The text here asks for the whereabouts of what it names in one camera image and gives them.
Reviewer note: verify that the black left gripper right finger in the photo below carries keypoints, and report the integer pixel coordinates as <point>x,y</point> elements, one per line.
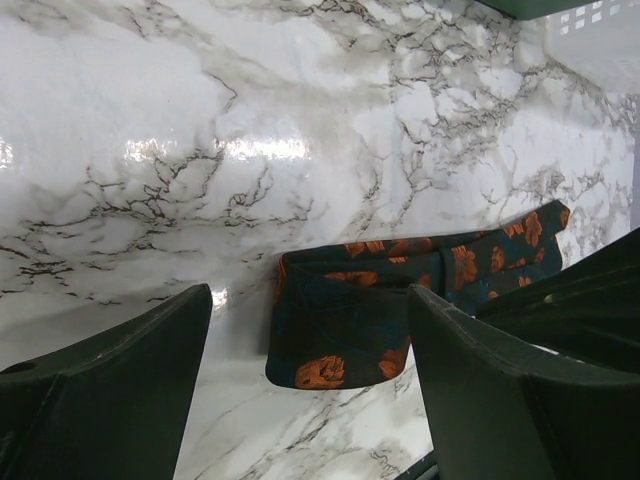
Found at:
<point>499,407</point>

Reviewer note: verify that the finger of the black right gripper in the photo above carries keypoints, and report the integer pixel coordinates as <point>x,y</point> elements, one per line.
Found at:
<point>589,311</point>

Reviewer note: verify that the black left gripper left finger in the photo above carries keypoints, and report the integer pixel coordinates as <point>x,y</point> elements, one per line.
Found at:
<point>112,406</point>

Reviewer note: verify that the dark orange-patterned necktie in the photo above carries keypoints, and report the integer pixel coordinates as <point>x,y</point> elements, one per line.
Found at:
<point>339,319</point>

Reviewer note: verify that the white plastic basket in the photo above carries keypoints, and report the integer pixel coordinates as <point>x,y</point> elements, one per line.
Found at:
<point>599,41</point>

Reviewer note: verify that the green compartment organizer tray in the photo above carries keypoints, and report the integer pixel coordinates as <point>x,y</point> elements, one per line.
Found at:
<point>524,10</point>

